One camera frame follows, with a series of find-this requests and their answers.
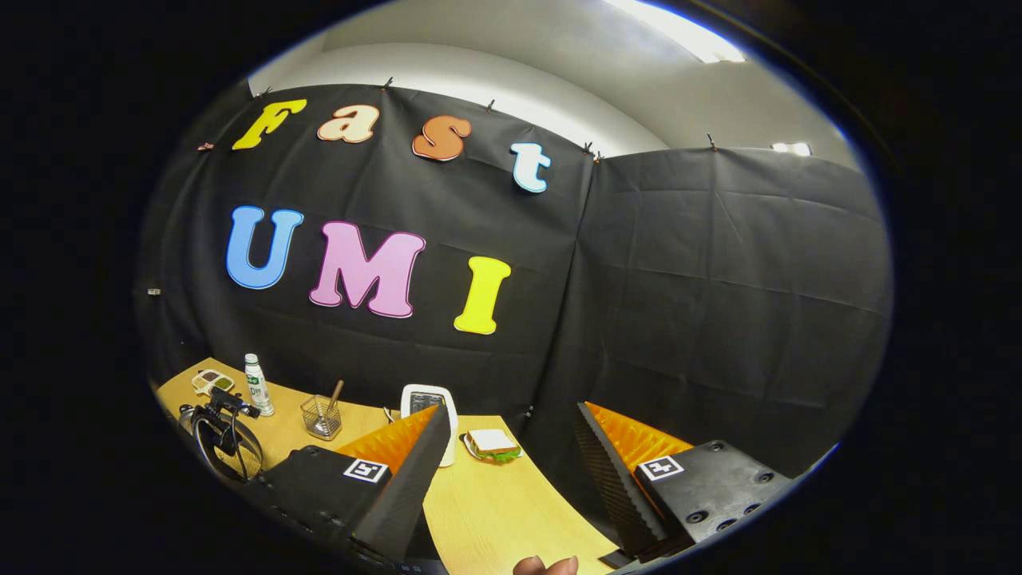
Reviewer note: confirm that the white toaster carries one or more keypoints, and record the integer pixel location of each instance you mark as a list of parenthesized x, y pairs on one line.
[(415, 399)]

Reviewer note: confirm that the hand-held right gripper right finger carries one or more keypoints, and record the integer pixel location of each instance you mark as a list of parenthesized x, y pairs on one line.
[(611, 479)]

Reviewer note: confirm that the sandwich with lettuce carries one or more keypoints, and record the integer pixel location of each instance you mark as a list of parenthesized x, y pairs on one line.
[(491, 442)]

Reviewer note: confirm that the small ceiling light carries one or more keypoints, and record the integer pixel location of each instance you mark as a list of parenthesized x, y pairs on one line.
[(790, 148)]

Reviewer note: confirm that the wooden stick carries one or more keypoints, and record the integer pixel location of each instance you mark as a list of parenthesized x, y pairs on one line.
[(335, 395)]

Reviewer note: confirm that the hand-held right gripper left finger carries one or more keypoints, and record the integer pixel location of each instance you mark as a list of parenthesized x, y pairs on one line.
[(403, 487)]

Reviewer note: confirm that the white drink bottle green label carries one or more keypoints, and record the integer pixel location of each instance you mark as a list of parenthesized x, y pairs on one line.
[(257, 387)]

